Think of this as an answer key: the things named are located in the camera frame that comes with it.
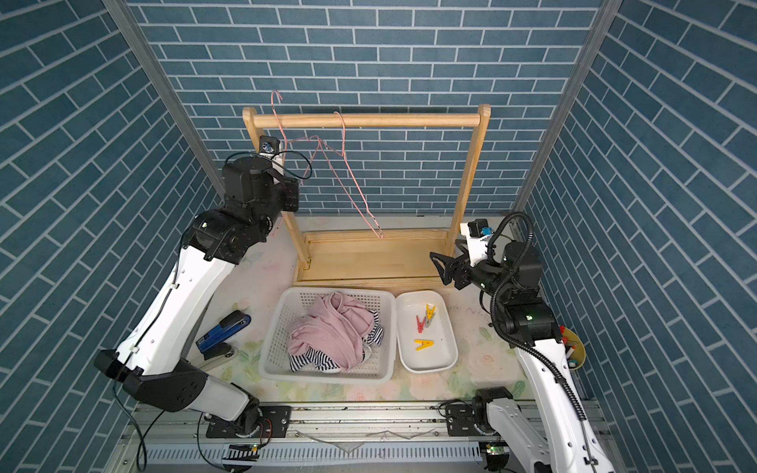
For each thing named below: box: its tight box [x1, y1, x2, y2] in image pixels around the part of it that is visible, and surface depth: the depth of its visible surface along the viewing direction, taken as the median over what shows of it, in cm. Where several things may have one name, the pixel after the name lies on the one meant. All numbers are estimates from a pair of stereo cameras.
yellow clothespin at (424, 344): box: [412, 338, 435, 352], surface depth 88 cm
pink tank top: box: [287, 291, 375, 372], surface depth 81 cm
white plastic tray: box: [395, 289, 459, 374], surface depth 91 cm
